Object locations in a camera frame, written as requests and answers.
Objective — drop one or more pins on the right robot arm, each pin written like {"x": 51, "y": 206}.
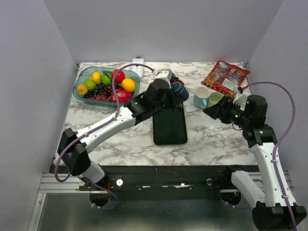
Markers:
{"x": 274, "y": 207}

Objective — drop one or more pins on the dark blue gold-rimmed cup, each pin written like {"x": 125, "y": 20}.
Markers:
{"x": 180, "y": 91}

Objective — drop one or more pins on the red dragon fruit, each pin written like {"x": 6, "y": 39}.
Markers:
{"x": 123, "y": 96}

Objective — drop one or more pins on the red apple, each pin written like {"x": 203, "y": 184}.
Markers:
{"x": 118, "y": 76}

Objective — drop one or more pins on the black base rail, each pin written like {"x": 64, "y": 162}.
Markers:
{"x": 133, "y": 183}

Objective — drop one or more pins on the light green ceramic mug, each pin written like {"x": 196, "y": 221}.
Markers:
{"x": 214, "y": 98}

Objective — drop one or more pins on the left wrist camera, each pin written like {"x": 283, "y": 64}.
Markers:
{"x": 164, "y": 74}

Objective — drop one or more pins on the teal plastic fruit basket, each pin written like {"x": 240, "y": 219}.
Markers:
{"x": 87, "y": 73}

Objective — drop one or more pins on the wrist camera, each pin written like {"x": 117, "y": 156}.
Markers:
{"x": 241, "y": 99}
{"x": 164, "y": 74}

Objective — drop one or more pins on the loose red grape bunch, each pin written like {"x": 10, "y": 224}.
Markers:
{"x": 175, "y": 79}

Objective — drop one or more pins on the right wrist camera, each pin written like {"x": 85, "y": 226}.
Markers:
{"x": 241, "y": 99}

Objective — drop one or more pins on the light blue hexagonal mug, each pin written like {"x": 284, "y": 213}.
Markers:
{"x": 200, "y": 98}

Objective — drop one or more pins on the orange fruit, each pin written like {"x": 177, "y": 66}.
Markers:
{"x": 82, "y": 89}
{"x": 129, "y": 84}

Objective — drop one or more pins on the dark grape bunch in basket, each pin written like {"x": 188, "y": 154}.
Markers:
{"x": 100, "y": 93}

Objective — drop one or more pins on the red snack packet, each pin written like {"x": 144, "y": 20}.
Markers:
{"x": 225, "y": 78}

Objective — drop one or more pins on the green lime with zigzag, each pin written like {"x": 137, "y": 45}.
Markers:
{"x": 106, "y": 79}

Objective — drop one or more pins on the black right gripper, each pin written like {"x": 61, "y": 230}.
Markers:
{"x": 215, "y": 111}

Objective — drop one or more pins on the black rectangular tray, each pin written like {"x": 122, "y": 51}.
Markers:
{"x": 169, "y": 127}

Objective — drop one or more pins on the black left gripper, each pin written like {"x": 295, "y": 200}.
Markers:
{"x": 174, "y": 101}

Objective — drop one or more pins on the yellow lemon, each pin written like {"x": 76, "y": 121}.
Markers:
{"x": 96, "y": 77}

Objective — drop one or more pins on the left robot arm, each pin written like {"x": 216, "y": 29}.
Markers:
{"x": 75, "y": 146}

